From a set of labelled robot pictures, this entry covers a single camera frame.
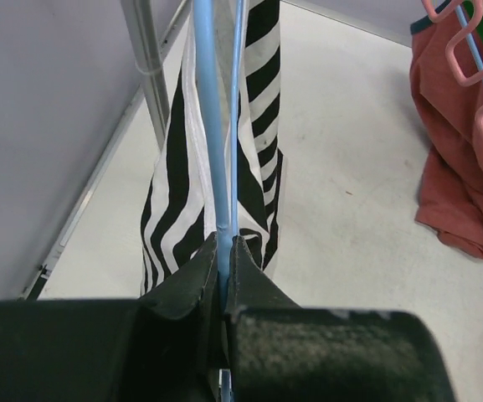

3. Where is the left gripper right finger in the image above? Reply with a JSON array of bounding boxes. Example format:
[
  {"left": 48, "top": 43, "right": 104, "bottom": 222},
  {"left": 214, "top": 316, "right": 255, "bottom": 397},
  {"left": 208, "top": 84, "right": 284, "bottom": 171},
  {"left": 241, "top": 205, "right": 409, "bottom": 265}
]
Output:
[{"left": 227, "top": 237, "right": 455, "bottom": 401}]

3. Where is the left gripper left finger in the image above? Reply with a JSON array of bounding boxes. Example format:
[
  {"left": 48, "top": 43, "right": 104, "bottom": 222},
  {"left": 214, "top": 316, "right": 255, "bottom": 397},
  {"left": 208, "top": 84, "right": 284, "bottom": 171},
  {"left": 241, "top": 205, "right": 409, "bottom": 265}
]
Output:
[{"left": 0, "top": 236, "right": 218, "bottom": 401}]

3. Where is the black white striped tank top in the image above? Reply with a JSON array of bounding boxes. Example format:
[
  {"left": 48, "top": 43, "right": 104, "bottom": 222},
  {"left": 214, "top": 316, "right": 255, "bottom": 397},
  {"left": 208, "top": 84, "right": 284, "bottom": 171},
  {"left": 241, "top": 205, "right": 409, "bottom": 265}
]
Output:
[{"left": 140, "top": 1, "right": 284, "bottom": 293}]

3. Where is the light blue thin hanger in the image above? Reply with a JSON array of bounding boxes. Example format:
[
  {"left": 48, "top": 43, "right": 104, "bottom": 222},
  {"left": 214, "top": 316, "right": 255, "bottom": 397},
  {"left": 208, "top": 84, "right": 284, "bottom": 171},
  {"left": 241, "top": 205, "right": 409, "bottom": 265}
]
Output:
[{"left": 190, "top": 0, "right": 249, "bottom": 402}]

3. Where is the rust red tank top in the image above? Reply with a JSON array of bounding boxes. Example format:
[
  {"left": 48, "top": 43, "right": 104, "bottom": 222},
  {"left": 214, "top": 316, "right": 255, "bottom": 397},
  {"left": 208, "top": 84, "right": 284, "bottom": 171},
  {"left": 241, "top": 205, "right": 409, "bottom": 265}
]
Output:
[{"left": 409, "top": 15, "right": 483, "bottom": 259}]

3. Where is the pink thick plastic hanger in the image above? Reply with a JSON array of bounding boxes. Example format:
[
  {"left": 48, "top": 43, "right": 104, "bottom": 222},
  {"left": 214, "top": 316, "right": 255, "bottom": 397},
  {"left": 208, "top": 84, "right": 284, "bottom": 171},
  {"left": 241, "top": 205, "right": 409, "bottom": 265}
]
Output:
[{"left": 420, "top": 0, "right": 483, "bottom": 189}]

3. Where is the white metal clothes rack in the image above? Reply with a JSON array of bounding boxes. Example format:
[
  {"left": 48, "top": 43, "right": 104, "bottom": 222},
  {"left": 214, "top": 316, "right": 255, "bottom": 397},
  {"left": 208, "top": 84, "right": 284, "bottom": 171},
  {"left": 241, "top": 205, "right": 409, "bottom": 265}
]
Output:
[{"left": 121, "top": 0, "right": 170, "bottom": 149}]

